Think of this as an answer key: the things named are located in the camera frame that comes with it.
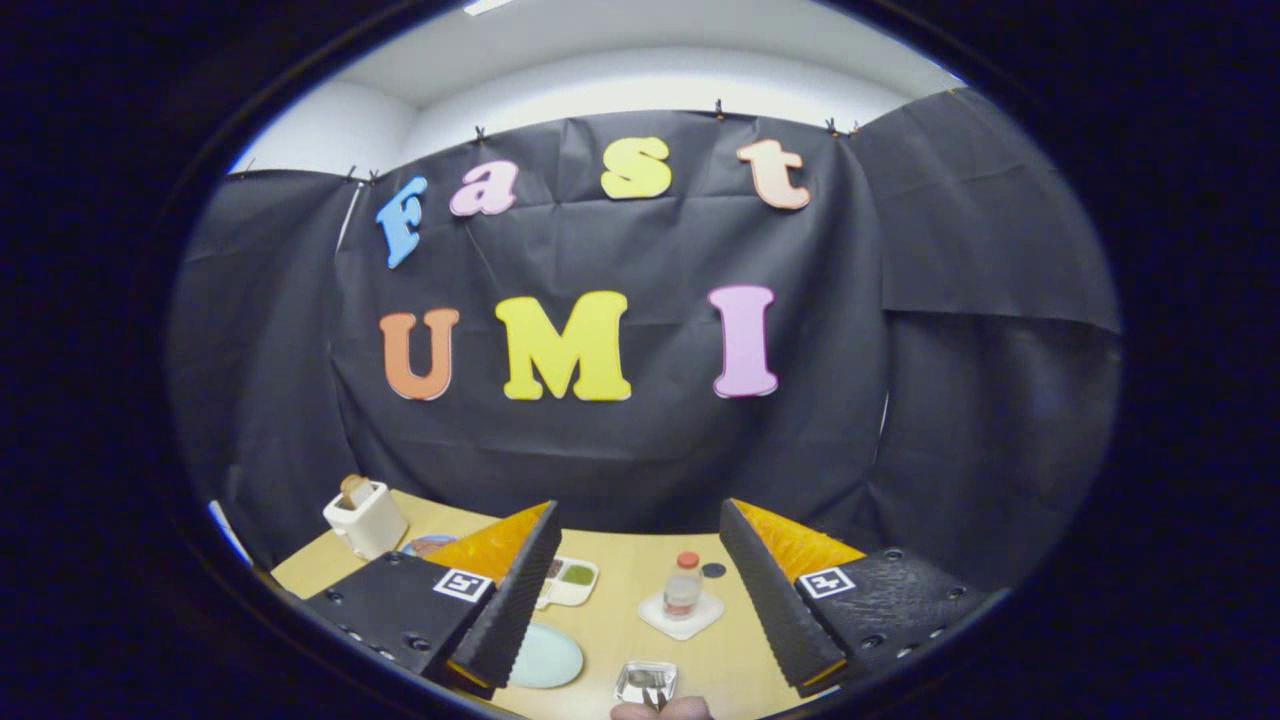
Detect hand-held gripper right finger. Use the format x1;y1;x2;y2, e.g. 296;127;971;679
719;497;1009;699

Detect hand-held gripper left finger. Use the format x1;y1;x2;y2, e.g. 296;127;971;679
298;500;564;699

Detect white divided dish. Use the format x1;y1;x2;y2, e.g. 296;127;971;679
534;556;601;611

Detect white square coaster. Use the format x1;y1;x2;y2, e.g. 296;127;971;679
637;590;726;641

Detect light green plate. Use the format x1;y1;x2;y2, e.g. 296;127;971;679
508;622;585;690

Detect clear bottle with red cap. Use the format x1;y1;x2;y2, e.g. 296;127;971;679
663;551;704;621

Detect cream toaster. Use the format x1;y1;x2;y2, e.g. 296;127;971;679
322;480;409;561

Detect metal wire basket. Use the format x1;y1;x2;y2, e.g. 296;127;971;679
614;660;679;706

